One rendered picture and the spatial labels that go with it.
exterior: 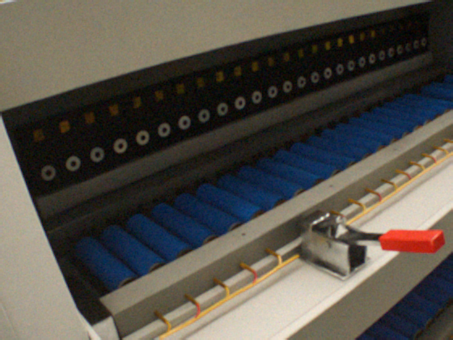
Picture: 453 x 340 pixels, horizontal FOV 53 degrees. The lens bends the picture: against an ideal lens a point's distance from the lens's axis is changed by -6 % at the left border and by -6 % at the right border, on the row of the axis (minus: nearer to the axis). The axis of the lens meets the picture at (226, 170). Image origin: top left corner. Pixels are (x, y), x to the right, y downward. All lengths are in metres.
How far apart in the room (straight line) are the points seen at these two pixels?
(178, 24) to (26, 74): 0.08
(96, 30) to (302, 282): 0.18
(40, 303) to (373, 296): 0.20
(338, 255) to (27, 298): 0.18
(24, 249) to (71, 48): 0.09
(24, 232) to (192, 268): 0.11
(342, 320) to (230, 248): 0.08
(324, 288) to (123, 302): 0.12
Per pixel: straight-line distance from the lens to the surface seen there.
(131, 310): 0.26
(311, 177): 0.37
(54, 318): 0.20
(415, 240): 0.26
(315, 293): 0.29
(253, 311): 0.28
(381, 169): 0.38
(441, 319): 0.51
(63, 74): 0.22
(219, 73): 0.42
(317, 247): 0.30
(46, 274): 0.20
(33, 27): 0.22
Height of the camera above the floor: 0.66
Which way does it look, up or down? 7 degrees down
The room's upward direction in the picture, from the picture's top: 20 degrees counter-clockwise
